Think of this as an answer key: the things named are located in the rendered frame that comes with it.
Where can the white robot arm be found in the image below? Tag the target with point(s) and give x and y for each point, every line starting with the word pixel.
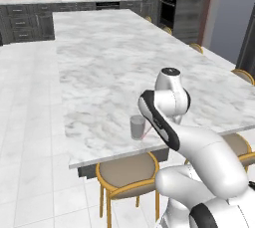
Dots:
pixel 212 159

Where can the grey glass cup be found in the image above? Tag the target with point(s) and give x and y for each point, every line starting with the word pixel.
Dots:
pixel 137 128

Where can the thin pink straw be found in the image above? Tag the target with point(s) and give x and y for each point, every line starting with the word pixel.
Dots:
pixel 148 132

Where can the yellow stool with beige seat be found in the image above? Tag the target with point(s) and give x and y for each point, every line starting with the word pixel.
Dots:
pixel 239 144
pixel 148 19
pixel 245 75
pixel 167 30
pixel 127 172
pixel 197 47

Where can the black dishwasher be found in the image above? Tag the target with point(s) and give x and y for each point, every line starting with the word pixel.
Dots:
pixel 107 5

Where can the tall grey cupboard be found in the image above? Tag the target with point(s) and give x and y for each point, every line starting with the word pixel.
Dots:
pixel 191 6

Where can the dark grey cupboard run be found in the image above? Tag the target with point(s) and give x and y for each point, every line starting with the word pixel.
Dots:
pixel 23 23

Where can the dark fridge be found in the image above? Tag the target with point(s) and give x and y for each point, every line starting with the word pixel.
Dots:
pixel 248 46

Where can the black wall oven stack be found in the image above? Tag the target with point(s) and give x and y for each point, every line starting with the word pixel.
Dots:
pixel 168 3

